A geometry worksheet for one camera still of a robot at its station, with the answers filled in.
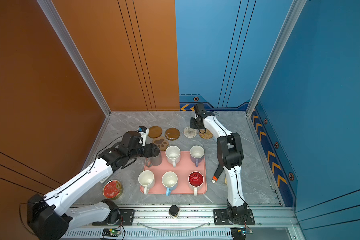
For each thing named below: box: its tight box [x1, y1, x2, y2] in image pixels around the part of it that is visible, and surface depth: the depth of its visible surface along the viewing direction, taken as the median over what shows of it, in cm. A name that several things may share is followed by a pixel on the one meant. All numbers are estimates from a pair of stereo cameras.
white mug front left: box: [138, 170, 156, 195], surface depth 80 cm
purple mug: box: [190, 145, 205, 167], surface depth 91 cm
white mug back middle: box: [165, 145, 181, 168], surface depth 89 cm
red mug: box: [188, 171, 205, 196], surface depth 81 cm
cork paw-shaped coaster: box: [152, 136, 169, 151], surface depth 104 cm
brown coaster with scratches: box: [164, 127, 180, 141], surface depth 107 cm
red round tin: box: [102, 179, 124, 201], surface depth 81 cm
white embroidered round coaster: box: [183, 126, 198, 139], surface depth 108 cm
